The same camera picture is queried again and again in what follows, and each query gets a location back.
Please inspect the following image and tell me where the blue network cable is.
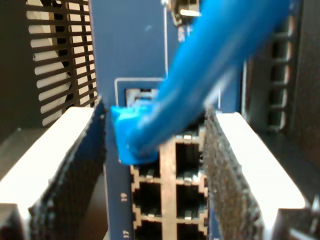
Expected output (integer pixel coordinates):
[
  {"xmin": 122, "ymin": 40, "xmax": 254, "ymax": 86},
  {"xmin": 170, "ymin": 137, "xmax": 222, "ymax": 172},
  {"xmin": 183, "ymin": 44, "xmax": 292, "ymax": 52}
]
[{"xmin": 110, "ymin": 0, "xmax": 296, "ymax": 166}]

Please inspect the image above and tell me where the black slotted panel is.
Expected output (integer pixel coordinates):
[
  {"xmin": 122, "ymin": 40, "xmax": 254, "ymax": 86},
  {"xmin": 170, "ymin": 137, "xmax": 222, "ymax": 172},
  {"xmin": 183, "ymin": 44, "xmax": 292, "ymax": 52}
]
[{"xmin": 0, "ymin": 0, "xmax": 100, "ymax": 131}]

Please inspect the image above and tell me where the black rack server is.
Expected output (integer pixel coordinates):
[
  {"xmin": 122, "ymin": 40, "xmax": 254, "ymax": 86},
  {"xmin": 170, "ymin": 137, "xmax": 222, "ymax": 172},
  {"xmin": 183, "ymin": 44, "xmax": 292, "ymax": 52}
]
[{"xmin": 246, "ymin": 0, "xmax": 320, "ymax": 136}]

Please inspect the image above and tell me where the blue network switch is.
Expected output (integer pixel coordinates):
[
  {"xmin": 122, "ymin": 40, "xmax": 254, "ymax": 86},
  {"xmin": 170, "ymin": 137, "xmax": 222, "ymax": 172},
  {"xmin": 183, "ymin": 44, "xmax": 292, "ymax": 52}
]
[{"xmin": 89, "ymin": 0, "xmax": 252, "ymax": 240}]

